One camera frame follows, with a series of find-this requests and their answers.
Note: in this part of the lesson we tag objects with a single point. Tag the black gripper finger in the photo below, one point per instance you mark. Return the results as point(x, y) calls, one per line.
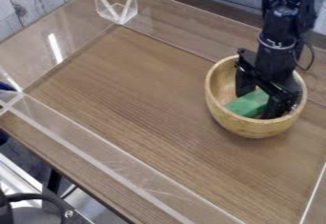
point(279, 104)
point(244, 82)

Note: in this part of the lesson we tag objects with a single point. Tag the brown wooden bowl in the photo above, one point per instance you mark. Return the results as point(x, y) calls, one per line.
point(219, 92)

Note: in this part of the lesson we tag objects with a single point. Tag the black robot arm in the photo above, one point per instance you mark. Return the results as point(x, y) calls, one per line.
point(288, 18)

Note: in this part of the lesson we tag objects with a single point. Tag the clear acrylic enclosure wall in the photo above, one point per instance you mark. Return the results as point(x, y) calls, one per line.
point(108, 107)

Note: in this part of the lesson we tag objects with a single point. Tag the black table leg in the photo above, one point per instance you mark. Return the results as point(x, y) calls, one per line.
point(53, 182)

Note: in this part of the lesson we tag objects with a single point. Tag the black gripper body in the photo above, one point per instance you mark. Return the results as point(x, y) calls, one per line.
point(271, 63)

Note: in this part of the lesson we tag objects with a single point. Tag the green rectangular block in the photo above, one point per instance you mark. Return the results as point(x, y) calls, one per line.
point(249, 104)

